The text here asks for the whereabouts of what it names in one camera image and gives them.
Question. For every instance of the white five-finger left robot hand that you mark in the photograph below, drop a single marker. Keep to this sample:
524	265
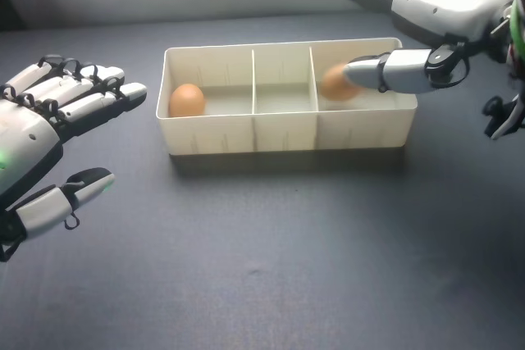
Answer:
24	137

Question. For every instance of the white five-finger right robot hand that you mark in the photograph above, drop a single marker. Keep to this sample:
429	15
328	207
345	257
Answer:
447	1

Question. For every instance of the brown egg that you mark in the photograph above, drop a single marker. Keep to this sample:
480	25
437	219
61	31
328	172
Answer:
332	87
186	101

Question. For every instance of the white three-compartment tray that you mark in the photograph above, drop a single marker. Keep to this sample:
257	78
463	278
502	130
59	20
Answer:
287	133

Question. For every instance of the grey table cloth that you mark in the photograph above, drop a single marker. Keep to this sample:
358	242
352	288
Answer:
262	251

